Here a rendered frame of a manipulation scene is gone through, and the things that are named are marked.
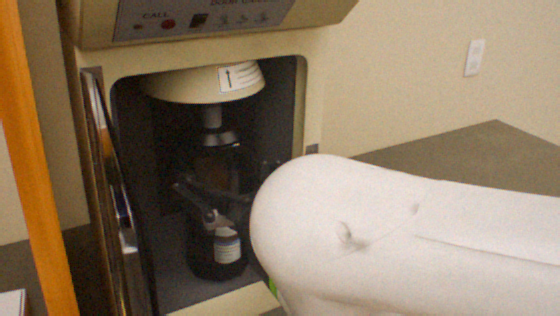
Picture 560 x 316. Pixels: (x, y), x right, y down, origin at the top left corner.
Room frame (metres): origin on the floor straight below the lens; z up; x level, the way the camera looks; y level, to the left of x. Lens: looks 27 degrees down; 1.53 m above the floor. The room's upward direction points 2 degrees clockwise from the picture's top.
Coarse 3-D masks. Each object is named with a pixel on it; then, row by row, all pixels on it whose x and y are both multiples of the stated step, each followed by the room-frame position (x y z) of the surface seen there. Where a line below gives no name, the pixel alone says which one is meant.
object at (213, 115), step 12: (204, 108) 0.63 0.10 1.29; (216, 108) 0.63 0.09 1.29; (192, 120) 0.65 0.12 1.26; (204, 120) 0.63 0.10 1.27; (216, 120) 0.63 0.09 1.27; (228, 120) 0.66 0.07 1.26; (180, 132) 0.63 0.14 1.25; (192, 132) 0.61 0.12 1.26; (204, 132) 0.61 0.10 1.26; (216, 132) 0.61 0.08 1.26; (228, 132) 0.61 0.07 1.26; (240, 132) 0.63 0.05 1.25; (204, 144) 0.59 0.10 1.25; (216, 144) 0.59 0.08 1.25
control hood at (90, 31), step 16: (80, 0) 0.42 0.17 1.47; (96, 0) 0.42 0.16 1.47; (112, 0) 0.43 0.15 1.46; (304, 0) 0.55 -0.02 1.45; (320, 0) 0.56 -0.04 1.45; (336, 0) 0.57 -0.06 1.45; (352, 0) 0.59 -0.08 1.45; (80, 16) 0.43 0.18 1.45; (96, 16) 0.43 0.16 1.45; (112, 16) 0.44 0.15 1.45; (288, 16) 0.56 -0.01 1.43; (304, 16) 0.58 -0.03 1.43; (320, 16) 0.59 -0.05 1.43; (336, 16) 0.60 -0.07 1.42; (80, 32) 0.45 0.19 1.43; (96, 32) 0.45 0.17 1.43; (112, 32) 0.46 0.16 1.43; (224, 32) 0.54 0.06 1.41; (240, 32) 0.55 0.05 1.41; (80, 48) 0.46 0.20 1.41
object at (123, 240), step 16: (96, 96) 0.39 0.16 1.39; (96, 112) 0.35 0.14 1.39; (96, 128) 0.32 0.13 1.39; (96, 144) 0.39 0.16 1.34; (112, 160) 0.27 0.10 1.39; (112, 176) 0.25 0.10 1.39; (112, 192) 0.23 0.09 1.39; (112, 208) 0.24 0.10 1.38; (128, 208) 0.22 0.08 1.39; (112, 224) 0.28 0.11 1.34; (128, 224) 0.21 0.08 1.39; (112, 240) 0.34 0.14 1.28; (128, 240) 0.20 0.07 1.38; (112, 256) 0.42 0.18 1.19; (128, 256) 0.19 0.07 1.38; (128, 272) 0.19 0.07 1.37; (128, 288) 0.19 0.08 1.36; (128, 304) 0.22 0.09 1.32; (144, 304) 0.19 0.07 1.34
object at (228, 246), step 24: (192, 144) 0.60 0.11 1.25; (240, 144) 0.60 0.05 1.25; (192, 168) 0.60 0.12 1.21; (216, 168) 0.59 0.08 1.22; (240, 168) 0.62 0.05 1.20; (240, 192) 0.61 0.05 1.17; (192, 240) 0.60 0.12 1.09; (216, 240) 0.59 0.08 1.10; (240, 240) 0.61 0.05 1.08; (216, 264) 0.58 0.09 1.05
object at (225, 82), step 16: (224, 64) 0.60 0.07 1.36; (240, 64) 0.62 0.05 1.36; (256, 64) 0.65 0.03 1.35; (144, 80) 0.62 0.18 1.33; (160, 80) 0.59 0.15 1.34; (176, 80) 0.59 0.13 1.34; (192, 80) 0.58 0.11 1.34; (208, 80) 0.59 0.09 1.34; (224, 80) 0.59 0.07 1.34; (240, 80) 0.61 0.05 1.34; (256, 80) 0.63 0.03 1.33; (160, 96) 0.58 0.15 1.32; (176, 96) 0.58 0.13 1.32; (192, 96) 0.58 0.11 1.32; (208, 96) 0.58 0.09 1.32; (224, 96) 0.58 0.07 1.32; (240, 96) 0.60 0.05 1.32
